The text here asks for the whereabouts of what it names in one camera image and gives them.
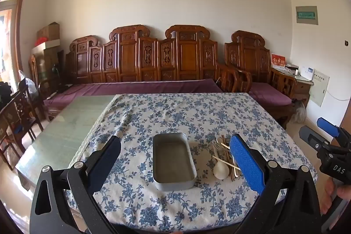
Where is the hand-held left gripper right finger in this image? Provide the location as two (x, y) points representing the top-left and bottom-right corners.
(229, 134), (322, 234)

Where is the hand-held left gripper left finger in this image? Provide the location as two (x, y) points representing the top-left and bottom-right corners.
(29, 135), (129, 234)

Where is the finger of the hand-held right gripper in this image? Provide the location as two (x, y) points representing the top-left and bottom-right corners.
(317, 117), (341, 138)
(299, 126), (330, 153)

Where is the metal fork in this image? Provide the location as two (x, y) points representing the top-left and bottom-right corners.
(212, 140), (233, 158)

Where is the rectangular metal tray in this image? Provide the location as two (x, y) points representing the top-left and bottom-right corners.
(152, 132), (197, 191)

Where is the person's right hand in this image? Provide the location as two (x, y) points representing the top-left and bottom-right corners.
(319, 178), (351, 215)

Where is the white bag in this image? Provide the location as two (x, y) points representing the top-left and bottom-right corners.
(291, 101), (307, 123)

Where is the wooden side table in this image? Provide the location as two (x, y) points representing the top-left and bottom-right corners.
(270, 65), (314, 103)

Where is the white desk telephone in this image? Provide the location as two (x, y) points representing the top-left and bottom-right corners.
(300, 66), (316, 80)

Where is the purple armchair cushion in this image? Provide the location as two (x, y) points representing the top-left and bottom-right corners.
(248, 82), (292, 106)

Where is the blue floral tablecloth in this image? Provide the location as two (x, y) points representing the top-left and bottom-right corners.
(64, 93), (319, 233)

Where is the purple sofa cushion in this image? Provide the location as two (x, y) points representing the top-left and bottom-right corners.
(44, 79), (224, 111)

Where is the carved wooden armchair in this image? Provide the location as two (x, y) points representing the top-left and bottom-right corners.
(217, 30), (298, 129)

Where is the dark wooden dining chair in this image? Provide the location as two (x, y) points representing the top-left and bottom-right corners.
(11, 85), (44, 141)
(0, 108), (20, 171)

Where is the carved wooden sofa bench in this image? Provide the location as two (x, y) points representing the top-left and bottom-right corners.
(44, 25), (233, 122)

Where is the clear plastic bag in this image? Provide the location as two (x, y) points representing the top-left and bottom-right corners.
(18, 70), (37, 95)

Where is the cardboard boxes stack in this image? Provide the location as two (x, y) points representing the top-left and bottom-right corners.
(29, 46), (65, 92)

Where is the black bag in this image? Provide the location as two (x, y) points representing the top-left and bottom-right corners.
(0, 81), (13, 108)

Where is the flat white box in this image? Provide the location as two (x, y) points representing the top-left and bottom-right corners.
(31, 39), (61, 55)

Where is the brown cardboard box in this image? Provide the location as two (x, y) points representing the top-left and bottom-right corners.
(37, 22), (60, 43)

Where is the white wall cable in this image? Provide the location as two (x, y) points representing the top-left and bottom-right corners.
(328, 90), (351, 101)

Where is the grey wall panel green label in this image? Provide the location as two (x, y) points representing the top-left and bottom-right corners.
(295, 6), (319, 25)

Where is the wooden door frame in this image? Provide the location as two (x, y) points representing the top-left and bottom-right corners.
(0, 0), (30, 86)

